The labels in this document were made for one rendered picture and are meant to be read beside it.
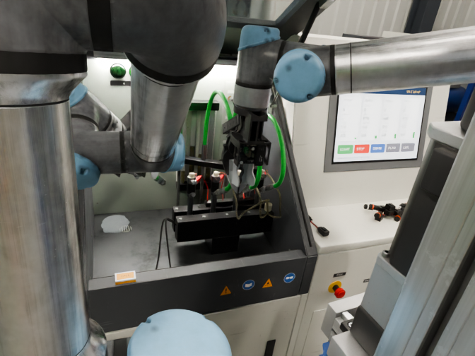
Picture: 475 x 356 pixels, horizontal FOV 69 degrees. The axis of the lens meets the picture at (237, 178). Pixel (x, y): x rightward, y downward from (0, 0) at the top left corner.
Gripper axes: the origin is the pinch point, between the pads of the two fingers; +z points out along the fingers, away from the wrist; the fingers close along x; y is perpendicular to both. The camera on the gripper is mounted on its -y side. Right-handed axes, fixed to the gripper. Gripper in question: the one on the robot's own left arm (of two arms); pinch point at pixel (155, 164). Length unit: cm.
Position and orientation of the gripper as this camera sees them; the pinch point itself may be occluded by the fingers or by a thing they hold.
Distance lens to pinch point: 92.8
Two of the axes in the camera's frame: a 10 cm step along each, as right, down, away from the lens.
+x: 9.6, 0.1, -2.9
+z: 2.7, 3.9, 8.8
